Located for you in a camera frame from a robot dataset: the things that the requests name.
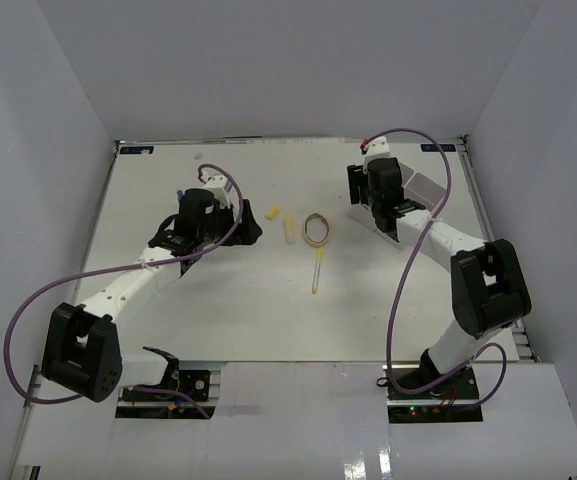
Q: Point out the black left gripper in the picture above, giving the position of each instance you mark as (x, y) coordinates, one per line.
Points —
(248, 231)

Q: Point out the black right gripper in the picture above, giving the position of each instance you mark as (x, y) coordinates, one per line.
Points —
(357, 180)

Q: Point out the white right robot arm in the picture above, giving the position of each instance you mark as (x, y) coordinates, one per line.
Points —
(488, 289)

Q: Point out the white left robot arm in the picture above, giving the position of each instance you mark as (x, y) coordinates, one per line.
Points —
(82, 351)

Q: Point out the yellow tipped white pen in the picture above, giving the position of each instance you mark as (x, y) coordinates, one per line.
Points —
(317, 271)

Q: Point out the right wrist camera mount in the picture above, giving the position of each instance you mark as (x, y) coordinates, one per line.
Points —
(377, 148)

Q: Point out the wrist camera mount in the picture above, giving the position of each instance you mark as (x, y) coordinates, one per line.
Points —
(219, 186)
(377, 148)

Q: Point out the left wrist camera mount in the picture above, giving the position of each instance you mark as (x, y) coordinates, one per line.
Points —
(219, 186)

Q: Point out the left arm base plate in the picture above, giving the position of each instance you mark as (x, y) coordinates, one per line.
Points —
(202, 386)

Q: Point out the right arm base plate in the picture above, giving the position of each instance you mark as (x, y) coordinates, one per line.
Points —
(451, 402)

